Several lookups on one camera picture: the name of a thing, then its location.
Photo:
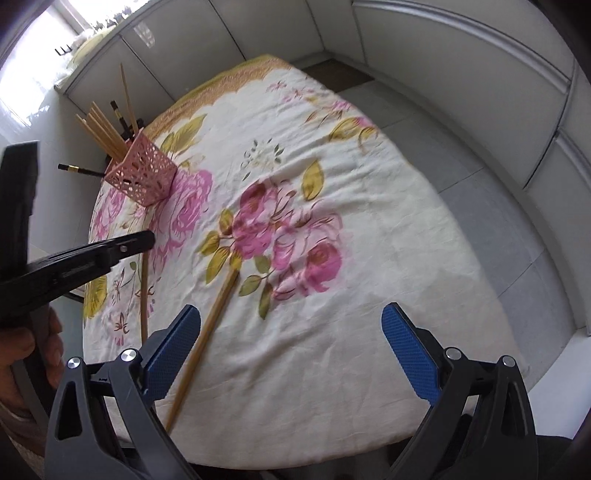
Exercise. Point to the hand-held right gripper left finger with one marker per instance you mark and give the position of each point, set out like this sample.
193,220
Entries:
173,350

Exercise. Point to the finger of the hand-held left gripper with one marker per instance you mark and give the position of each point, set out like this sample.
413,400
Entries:
92,256
16,198

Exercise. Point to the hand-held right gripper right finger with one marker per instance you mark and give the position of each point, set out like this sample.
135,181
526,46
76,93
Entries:
411,355

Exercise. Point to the long tan chopstick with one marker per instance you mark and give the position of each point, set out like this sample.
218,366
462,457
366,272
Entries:
217,314
144,300

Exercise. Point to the pink perforated utensil holder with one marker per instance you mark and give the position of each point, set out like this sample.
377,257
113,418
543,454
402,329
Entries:
143,177

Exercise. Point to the bunch of wooden chopsticks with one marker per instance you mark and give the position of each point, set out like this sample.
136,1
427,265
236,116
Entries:
104,134

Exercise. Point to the person's left hand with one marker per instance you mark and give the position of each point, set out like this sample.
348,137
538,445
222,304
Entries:
18,344

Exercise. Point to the floral printed blanket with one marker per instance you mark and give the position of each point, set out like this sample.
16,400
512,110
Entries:
369,277

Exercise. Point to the black pronged rack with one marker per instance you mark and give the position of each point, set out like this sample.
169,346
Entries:
64,49

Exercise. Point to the pale green basin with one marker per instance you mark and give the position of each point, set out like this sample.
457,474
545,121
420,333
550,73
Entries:
92,44

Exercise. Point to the white cabinet with doors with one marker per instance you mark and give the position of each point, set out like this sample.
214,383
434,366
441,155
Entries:
207,37

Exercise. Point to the brown floor mat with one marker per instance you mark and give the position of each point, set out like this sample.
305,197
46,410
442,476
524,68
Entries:
337,74

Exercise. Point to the white cabinet with drawers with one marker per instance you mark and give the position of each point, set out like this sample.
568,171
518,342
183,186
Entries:
485,69

